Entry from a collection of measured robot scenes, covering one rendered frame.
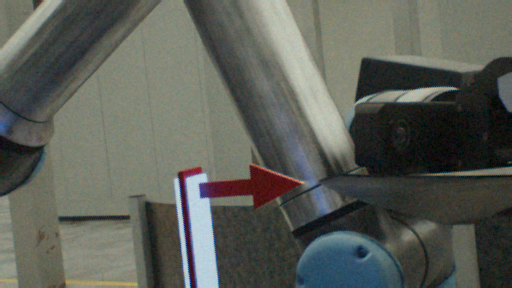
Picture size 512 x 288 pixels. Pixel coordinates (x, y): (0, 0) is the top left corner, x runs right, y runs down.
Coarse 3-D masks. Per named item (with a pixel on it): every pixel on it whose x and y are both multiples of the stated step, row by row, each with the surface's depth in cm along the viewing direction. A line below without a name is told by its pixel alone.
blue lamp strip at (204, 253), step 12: (192, 180) 53; (204, 180) 55; (192, 192) 53; (192, 204) 53; (204, 204) 55; (192, 216) 53; (204, 216) 54; (192, 228) 53; (204, 228) 54; (204, 240) 54; (204, 252) 54; (204, 264) 54; (204, 276) 54; (216, 276) 55
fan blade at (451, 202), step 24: (504, 168) 44; (360, 192) 48; (384, 192) 49; (408, 192) 50; (432, 192) 51; (456, 192) 53; (480, 192) 54; (504, 192) 56; (432, 216) 59; (456, 216) 60; (480, 216) 61
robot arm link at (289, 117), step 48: (192, 0) 80; (240, 0) 78; (240, 48) 78; (288, 48) 78; (240, 96) 79; (288, 96) 78; (288, 144) 77; (336, 144) 78; (288, 192) 78; (336, 192) 77; (336, 240) 75; (384, 240) 77
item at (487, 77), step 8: (488, 64) 70; (496, 64) 69; (504, 64) 68; (480, 72) 71; (488, 72) 70; (496, 72) 69; (504, 72) 68; (480, 80) 71; (488, 80) 70; (496, 80) 69; (488, 88) 70; (496, 88) 69; (496, 96) 70; (496, 104) 70
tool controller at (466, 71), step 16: (368, 64) 109; (384, 64) 108; (400, 64) 108; (416, 64) 107; (432, 64) 110; (448, 64) 117; (464, 64) 124; (368, 80) 109; (384, 80) 108; (400, 80) 108; (416, 80) 107; (432, 80) 107; (448, 80) 106; (464, 80) 108
